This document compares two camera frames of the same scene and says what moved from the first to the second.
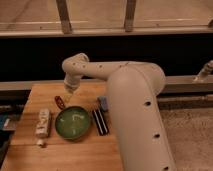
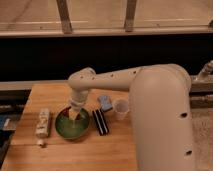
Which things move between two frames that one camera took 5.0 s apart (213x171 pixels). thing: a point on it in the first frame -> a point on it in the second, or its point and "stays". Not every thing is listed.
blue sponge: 103,101 stays
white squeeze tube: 42,125 stays
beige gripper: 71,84 -> 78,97
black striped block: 101,122 stays
